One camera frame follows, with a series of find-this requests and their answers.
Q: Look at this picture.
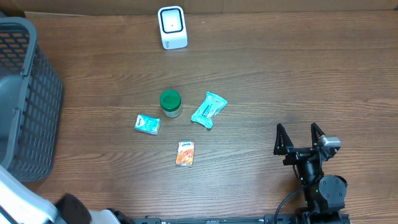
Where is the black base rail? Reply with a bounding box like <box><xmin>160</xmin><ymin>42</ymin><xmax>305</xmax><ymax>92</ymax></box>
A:
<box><xmin>90</xmin><ymin>208</ymin><xmax>352</xmax><ymax>224</ymax></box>

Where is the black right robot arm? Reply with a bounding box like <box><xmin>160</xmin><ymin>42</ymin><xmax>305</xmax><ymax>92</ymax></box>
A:
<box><xmin>274</xmin><ymin>123</ymin><xmax>350</xmax><ymax>224</ymax></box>

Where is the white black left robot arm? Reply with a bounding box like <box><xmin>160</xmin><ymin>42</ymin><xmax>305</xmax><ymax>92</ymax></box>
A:
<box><xmin>1</xmin><ymin>167</ymin><xmax>92</xmax><ymax>224</ymax></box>

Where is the green wipes packet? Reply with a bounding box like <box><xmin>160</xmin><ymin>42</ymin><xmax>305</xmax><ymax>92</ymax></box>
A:
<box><xmin>191</xmin><ymin>91</ymin><xmax>228</xmax><ymax>129</ymax></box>

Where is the orange tissue packet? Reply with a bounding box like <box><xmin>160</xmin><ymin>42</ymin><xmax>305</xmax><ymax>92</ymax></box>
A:
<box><xmin>175</xmin><ymin>141</ymin><xmax>195</xmax><ymax>167</ymax></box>

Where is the teal tissue packet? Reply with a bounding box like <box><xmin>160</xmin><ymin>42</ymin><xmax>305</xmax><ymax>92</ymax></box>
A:
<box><xmin>134</xmin><ymin>114</ymin><xmax>161</xmax><ymax>135</ymax></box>

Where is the grey plastic basket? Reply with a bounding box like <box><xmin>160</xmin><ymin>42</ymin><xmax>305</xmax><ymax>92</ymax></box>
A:
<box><xmin>1</xmin><ymin>17</ymin><xmax>64</xmax><ymax>182</ymax></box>

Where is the green lid jar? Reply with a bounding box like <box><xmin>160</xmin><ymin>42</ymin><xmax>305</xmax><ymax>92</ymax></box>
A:
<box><xmin>159</xmin><ymin>90</ymin><xmax>182</xmax><ymax>118</ymax></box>

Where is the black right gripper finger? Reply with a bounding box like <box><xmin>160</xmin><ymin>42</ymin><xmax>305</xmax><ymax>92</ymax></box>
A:
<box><xmin>311</xmin><ymin>123</ymin><xmax>325</xmax><ymax>146</ymax></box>
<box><xmin>274</xmin><ymin>123</ymin><xmax>294</xmax><ymax>156</ymax></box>

